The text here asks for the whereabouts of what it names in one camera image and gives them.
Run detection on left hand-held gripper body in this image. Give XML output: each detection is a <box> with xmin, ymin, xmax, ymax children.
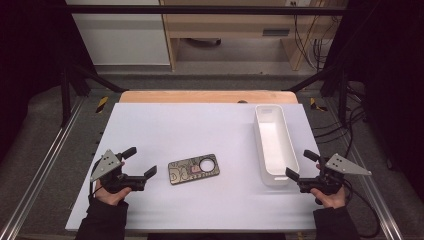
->
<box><xmin>89</xmin><ymin>149</ymin><xmax>148</xmax><ymax>195</ymax></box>

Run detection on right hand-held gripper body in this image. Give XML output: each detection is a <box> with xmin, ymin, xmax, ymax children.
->
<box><xmin>298</xmin><ymin>153</ymin><xmax>373</xmax><ymax>196</ymax></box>

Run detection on cartoon print phone case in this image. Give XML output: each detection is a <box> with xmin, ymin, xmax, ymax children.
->
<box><xmin>167</xmin><ymin>153</ymin><xmax>221</xmax><ymax>186</ymax></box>

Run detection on white plastic storage box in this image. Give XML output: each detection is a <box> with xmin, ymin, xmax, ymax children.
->
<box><xmin>254</xmin><ymin>104</ymin><xmax>301</xmax><ymax>187</ymax></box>

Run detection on person's left hand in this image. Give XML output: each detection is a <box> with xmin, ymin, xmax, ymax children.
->
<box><xmin>94</xmin><ymin>179</ymin><xmax>133</xmax><ymax>207</ymax></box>

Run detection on person's right hand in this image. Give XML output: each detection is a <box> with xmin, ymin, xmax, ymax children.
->
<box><xmin>310</xmin><ymin>186</ymin><xmax>348</xmax><ymax>210</ymax></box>

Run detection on black yellow floor tape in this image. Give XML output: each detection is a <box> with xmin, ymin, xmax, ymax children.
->
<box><xmin>95</xmin><ymin>96</ymin><xmax>110</xmax><ymax>114</ymax></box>
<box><xmin>309</xmin><ymin>97</ymin><xmax>330</xmax><ymax>113</ymax></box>

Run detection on black metal stand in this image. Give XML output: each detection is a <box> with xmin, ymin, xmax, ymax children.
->
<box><xmin>59</xmin><ymin>62</ymin><xmax>128</xmax><ymax>128</ymax></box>
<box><xmin>282</xmin><ymin>62</ymin><xmax>352</xmax><ymax>128</ymax></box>

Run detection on white cabinet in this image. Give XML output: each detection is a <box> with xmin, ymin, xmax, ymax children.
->
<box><xmin>65</xmin><ymin>0</ymin><xmax>171</xmax><ymax>66</ymax></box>

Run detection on light wooden desk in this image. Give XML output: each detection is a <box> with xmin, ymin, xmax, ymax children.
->
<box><xmin>159</xmin><ymin>0</ymin><xmax>348</xmax><ymax>72</ymax></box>

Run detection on aluminium floor rail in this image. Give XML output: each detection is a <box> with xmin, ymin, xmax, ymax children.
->
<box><xmin>348</xmin><ymin>144</ymin><xmax>405</xmax><ymax>240</ymax></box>
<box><xmin>0</xmin><ymin>95</ymin><xmax>85</xmax><ymax>240</ymax></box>

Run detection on black floor cables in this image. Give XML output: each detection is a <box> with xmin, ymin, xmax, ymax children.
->
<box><xmin>313</xmin><ymin>81</ymin><xmax>368</xmax><ymax>158</ymax></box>

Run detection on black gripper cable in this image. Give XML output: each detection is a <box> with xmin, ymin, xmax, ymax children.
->
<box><xmin>342</xmin><ymin>179</ymin><xmax>382</xmax><ymax>240</ymax></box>

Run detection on black hanging cables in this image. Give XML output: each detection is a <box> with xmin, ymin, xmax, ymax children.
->
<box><xmin>292</xmin><ymin>2</ymin><xmax>338</xmax><ymax>72</ymax></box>

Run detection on black metal frame bar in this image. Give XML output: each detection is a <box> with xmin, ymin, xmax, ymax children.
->
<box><xmin>65</xmin><ymin>4</ymin><xmax>348</xmax><ymax>16</ymax></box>

